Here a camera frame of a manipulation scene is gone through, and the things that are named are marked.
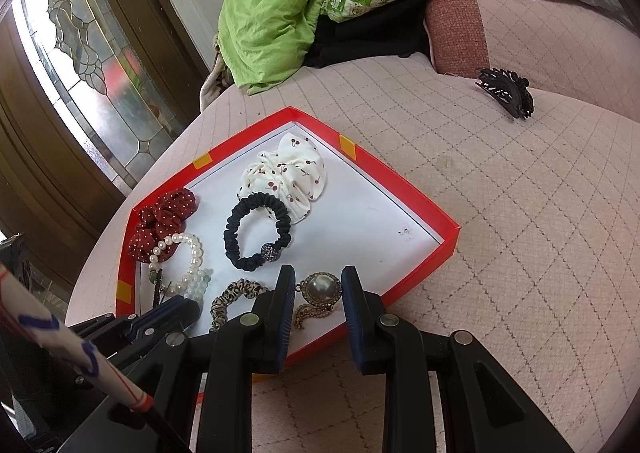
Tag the black scrunchie with bead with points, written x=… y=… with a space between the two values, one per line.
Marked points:
x=231 y=233

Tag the pink quilted bed cover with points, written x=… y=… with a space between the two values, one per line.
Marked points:
x=500 y=233

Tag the black cloth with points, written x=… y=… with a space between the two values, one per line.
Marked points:
x=370 y=38

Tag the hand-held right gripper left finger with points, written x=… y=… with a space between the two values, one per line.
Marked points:
x=289 y=313

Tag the wooden door with glass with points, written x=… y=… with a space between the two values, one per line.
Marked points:
x=75 y=58

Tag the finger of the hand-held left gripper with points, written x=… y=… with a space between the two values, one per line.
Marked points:
x=150 y=312
x=175 y=323

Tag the white cherry print scrunchie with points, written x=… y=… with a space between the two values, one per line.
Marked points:
x=290 y=173

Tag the pink bolster cushion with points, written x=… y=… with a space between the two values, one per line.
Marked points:
x=550 y=43

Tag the red polka dot scrunchie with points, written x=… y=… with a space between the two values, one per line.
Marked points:
x=160 y=218

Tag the black hair claw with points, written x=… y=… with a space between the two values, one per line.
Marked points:
x=505 y=93

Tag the gold pearl brooch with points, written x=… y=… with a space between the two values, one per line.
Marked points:
x=317 y=289

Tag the green quilt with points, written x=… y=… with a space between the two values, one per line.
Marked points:
x=270 y=8

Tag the red cardboard box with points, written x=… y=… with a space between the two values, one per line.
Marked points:
x=360 y=213

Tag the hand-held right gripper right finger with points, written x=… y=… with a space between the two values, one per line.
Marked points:
x=351 y=313

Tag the leopard print scrunchie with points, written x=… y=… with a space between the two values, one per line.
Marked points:
x=217 y=310

